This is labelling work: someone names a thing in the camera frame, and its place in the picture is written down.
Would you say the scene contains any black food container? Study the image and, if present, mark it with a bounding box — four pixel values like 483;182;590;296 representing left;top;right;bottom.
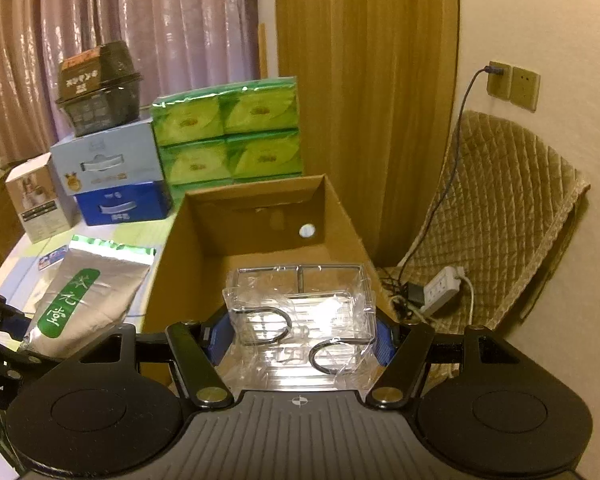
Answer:
56;40;142;136

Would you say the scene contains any large open cardboard box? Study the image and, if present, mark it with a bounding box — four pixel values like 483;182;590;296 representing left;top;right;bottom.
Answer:
140;173;382;386

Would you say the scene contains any blue floss pick box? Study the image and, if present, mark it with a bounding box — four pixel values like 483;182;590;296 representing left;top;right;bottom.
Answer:
38;245;68;271

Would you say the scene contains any black charger cable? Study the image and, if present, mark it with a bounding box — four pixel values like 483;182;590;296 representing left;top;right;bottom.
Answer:
396;64;506;306

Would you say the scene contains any light blue milk carton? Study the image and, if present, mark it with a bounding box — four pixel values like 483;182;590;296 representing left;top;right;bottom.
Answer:
50;119;163;195

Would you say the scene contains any purple curtain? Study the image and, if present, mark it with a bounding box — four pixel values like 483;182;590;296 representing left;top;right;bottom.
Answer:
0;0;258;164

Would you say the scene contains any white humidifier product box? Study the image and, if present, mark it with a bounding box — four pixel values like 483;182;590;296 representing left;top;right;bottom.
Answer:
5;152;76;244

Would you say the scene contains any quilted beige chair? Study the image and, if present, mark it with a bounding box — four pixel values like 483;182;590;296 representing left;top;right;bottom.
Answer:
380;110;591;335

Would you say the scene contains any white power strip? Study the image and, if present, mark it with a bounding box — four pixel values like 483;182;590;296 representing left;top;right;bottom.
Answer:
420;266;465;316

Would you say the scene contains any bagged metal hook rack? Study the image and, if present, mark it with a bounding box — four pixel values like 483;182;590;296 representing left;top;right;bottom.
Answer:
219;263;380;393

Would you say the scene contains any silver green leaf pouch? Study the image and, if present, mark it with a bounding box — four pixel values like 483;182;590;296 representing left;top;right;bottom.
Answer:
20;234;156;359

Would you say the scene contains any wall power outlet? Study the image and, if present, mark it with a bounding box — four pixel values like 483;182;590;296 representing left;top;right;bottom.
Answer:
486;61;513;101

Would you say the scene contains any green tissue pack stack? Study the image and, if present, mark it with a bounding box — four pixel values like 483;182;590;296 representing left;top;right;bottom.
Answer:
150;77;303;203

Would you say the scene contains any dark blue milk carton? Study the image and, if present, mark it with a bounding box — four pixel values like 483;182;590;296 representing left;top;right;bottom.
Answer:
76;181;172;226

